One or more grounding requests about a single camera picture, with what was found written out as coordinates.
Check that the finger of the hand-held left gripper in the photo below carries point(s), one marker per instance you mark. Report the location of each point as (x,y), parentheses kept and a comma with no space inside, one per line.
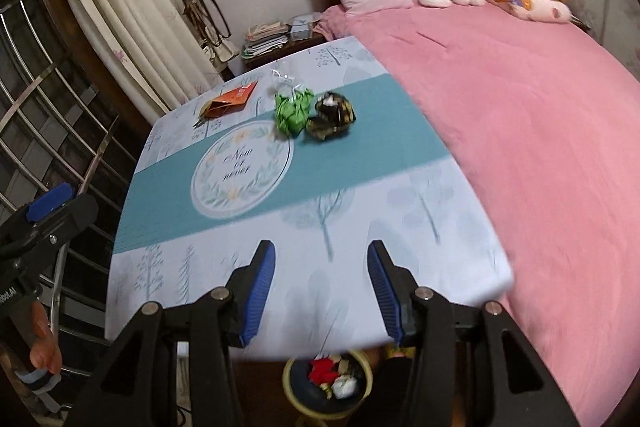
(50,202)
(70,217)

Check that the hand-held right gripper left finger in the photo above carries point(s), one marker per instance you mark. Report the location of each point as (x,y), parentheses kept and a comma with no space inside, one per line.
(260,292)

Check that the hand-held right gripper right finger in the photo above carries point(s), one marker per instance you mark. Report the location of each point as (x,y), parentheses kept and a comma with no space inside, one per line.
(387,292)

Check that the yellow rimmed waste bin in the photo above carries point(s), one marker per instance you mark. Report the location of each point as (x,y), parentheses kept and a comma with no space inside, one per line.
(300,399)

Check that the person's left hand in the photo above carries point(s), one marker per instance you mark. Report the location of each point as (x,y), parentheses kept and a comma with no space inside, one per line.
(45,347)

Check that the metal window grille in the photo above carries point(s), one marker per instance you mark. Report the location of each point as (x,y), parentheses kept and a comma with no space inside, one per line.
(30,107)

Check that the tree print tablecloth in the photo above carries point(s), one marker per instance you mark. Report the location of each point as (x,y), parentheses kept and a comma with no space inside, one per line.
(350,187)

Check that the green crumpled wrapper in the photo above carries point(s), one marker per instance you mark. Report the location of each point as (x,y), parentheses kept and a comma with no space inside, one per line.
(292,112)

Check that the black gold crumpled wrapper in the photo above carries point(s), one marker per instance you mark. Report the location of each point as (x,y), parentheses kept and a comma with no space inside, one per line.
(332,117)

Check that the orange snack wrapper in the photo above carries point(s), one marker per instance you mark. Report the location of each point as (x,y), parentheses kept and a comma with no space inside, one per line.
(230,102)

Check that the cream curtain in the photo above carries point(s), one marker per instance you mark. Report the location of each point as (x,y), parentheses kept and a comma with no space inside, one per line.
(125,7)

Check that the pink bedspread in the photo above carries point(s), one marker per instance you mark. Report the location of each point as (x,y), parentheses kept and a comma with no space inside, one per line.
(525,132)

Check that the clear plastic wrap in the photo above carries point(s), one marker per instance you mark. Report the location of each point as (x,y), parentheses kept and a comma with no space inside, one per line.
(285,79)

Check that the white bag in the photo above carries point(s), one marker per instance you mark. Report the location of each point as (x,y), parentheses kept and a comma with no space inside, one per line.
(222,52)

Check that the wooden nightstand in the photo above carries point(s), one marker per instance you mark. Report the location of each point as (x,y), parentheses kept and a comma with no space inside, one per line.
(270,63)

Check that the stack of books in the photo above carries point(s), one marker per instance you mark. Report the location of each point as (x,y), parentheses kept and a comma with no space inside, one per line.
(265,39)

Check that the clear plastic container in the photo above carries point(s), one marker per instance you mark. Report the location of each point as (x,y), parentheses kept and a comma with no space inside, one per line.
(305,27)

